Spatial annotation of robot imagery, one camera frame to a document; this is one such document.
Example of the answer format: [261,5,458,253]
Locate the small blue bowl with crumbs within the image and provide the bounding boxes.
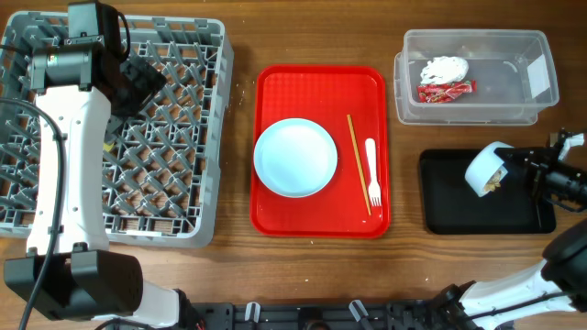
[465,141,512,197]

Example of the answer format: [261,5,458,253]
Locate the red snack wrapper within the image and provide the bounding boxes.
[416,81,477,104]

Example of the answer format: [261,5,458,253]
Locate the white napkin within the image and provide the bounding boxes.
[420,56,469,85]

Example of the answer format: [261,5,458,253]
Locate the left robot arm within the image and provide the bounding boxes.
[4,37,189,329]

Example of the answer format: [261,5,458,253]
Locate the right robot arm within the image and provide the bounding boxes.
[430,142,586,329]

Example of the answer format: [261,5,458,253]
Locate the spilled rice food waste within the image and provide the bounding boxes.
[483,170,502,193]

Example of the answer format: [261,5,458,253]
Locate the grey dishwasher rack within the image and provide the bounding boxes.
[1,11,234,248]

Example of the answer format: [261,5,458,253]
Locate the black plastic tray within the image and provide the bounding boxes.
[419,149,557,235]

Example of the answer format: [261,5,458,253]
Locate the clear plastic bin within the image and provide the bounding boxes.
[393,29,559,126]

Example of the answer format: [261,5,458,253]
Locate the white plastic fork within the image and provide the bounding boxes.
[365,138,382,206]

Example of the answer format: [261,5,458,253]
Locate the wooden chopstick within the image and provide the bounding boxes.
[346,114,372,216]

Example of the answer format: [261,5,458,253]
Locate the red plastic tray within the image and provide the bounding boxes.
[249,65,392,238]

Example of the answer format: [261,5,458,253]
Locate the large light blue plate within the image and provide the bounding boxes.
[253,118,338,198]

